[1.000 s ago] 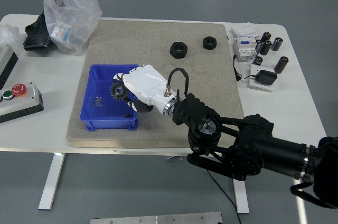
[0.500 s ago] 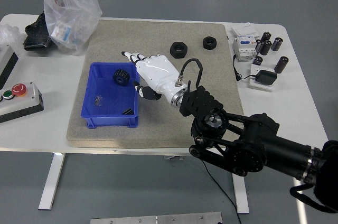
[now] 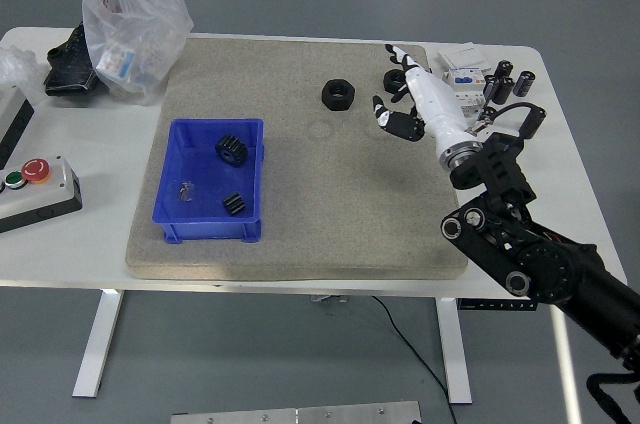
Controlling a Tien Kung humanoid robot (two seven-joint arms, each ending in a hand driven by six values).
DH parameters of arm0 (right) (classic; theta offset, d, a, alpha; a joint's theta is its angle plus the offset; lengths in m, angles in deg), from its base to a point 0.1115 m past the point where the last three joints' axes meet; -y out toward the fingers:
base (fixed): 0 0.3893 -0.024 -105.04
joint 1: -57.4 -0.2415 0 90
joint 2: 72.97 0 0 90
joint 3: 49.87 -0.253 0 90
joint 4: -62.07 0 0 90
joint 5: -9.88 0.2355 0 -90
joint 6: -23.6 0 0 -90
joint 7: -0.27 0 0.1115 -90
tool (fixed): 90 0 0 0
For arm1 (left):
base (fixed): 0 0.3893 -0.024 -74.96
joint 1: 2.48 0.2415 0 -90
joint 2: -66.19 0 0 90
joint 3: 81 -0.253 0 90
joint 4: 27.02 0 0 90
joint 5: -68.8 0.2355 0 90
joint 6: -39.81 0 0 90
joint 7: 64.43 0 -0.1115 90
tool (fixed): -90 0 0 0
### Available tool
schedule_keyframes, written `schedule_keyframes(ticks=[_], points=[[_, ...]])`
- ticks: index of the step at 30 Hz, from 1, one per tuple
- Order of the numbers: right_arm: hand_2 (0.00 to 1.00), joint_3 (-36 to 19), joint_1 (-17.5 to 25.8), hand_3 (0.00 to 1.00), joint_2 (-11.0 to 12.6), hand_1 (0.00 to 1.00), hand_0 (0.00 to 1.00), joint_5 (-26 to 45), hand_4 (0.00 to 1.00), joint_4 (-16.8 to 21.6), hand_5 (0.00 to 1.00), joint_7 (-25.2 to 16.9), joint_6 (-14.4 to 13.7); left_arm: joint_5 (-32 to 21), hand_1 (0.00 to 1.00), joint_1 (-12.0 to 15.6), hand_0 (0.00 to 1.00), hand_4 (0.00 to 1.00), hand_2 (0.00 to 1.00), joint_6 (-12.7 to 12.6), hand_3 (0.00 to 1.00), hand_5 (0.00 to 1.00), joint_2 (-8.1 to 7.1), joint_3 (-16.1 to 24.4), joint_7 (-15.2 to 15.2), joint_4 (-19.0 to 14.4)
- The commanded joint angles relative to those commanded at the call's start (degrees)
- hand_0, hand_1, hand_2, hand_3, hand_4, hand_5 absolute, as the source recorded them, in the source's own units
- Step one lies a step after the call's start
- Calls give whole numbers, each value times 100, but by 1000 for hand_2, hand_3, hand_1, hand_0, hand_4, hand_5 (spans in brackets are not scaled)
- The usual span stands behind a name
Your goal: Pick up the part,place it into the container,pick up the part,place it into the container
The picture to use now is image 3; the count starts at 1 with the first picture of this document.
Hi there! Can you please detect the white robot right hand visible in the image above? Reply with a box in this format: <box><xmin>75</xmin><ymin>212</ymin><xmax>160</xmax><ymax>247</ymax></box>
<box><xmin>371</xmin><ymin>43</ymin><xmax>477</xmax><ymax>159</ymax></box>

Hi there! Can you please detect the small black nut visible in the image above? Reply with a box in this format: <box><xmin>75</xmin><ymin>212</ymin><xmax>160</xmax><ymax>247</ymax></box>
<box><xmin>382</xmin><ymin>69</ymin><xmax>409</xmax><ymax>93</ymax></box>

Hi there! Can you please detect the large black nut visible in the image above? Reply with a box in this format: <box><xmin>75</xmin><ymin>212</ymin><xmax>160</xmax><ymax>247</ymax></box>
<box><xmin>320</xmin><ymin>78</ymin><xmax>357</xmax><ymax>113</ymax></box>

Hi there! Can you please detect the blue plastic box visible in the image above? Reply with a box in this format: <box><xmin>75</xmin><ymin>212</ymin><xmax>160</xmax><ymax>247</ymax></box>
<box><xmin>151</xmin><ymin>117</ymin><xmax>265</xmax><ymax>244</ymax></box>

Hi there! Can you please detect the grey emergency stop control box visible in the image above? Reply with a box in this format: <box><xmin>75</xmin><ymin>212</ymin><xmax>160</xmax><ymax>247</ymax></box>
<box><xmin>0</xmin><ymin>155</ymin><xmax>85</xmax><ymax>234</ymax></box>

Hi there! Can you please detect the white circuit breaker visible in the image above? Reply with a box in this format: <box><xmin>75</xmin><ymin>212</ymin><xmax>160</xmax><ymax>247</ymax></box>
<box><xmin>442</xmin><ymin>68</ymin><xmax>489</xmax><ymax>119</ymax></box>

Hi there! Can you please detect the white flat carton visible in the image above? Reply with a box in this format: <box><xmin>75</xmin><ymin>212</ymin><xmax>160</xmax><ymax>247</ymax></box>
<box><xmin>438</xmin><ymin>42</ymin><xmax>494</xmax><ymax>74</ymax></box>

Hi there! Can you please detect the grey-brown mat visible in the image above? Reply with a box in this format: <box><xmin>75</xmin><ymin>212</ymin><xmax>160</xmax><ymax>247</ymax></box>
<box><xmin>124</xmin><ymin>36</ymin><xmax>471</xmax><ymax>281</ymax></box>

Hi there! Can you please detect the black power strip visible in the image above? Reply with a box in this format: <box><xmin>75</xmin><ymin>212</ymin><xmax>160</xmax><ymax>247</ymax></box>
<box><xmin>457</xmin><ymin>297</ymin><xmax>539</xmax><ymax>313</ymax></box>

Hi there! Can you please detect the large black gear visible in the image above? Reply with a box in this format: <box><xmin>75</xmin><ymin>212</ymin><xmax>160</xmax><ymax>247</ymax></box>
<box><xmin>214</xmin><ymin>134</ymin><xmax>250</xmax><ymax>166</ymax></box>

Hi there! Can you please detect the small black gear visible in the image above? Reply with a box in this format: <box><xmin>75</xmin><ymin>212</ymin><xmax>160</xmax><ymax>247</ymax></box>
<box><xmin>221</xmin><ymin>192</ymin><xmax>246</xmax><ymax>217</ymax></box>

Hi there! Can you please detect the white table leg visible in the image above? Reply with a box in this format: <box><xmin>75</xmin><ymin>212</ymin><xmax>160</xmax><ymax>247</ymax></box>
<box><xmin>72</xmin><ymin>288</ymin><xmax>124</xmax><ymax>399</ymax></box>
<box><xmin>434</xmin><ymin>297</ymin><xmax>474</xmax><ymax>404</ymax></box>

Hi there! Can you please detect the clear plastic bag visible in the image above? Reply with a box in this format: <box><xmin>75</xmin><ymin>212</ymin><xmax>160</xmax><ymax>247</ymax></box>
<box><xmin>80</xmin><ymin>0</ymin><xmax>195</xmax><ymax>106</ymax></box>

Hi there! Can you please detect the small printed carton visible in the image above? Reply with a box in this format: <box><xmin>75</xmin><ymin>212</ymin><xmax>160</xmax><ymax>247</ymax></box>
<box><xmin>97</xmin><ymin>41</ymin><xmax>139</xmax><ymax>83</ymax></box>

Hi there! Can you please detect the silver metal plate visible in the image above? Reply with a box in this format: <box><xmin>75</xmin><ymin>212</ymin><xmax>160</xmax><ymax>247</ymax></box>
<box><xmin>170</xmin><ymin>400</ymin><xmax>422</xmax><ymax>424</ymax></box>

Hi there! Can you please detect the black pouch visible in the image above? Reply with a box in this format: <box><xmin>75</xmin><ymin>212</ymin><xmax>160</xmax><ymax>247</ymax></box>
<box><xmin>43</xmin><ymin>23</ymin><xmax>109</xmax><ymax>97</ymax></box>

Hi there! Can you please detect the crumpled clear plastic wrap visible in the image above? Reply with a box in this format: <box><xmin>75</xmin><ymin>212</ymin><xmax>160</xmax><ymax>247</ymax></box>
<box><xmin>0</xmin><ymin>45</ymin><xmax>45</xmax><ymax>95</ymax></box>

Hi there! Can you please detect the black floor cable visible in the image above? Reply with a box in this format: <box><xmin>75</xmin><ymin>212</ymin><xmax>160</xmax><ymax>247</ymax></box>
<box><xmin>369</xmin><ymin>295</ymin><xmax>459</xmax><ymax>424</ymax></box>

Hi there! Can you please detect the black strap loop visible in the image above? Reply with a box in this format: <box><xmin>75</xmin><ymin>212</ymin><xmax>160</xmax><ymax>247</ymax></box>
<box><xmin>585</xmin><ymin>371</ymin><xmax>640</xmax><ymax>424</ymax></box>

